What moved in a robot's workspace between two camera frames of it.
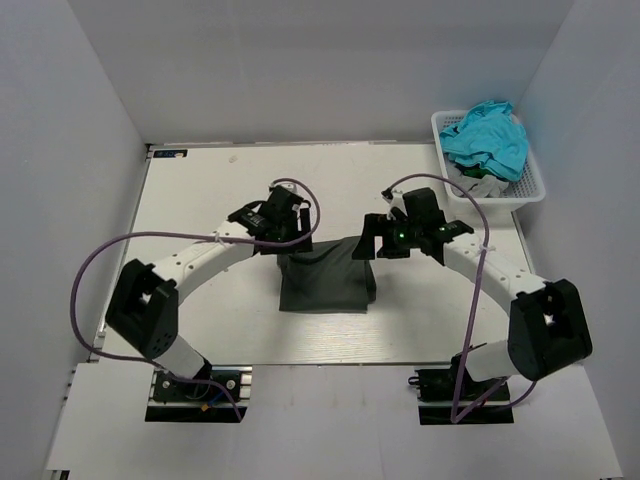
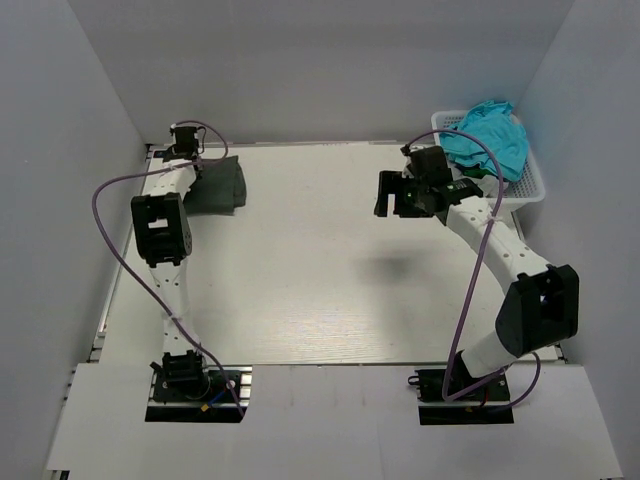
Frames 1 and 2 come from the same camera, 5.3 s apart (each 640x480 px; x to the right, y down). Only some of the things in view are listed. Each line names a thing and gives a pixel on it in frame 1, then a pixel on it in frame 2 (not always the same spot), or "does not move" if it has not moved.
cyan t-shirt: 487,137 does not move
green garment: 476,172 does not move
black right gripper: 380,225 -> 393,183
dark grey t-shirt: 326,279 -> 221,188
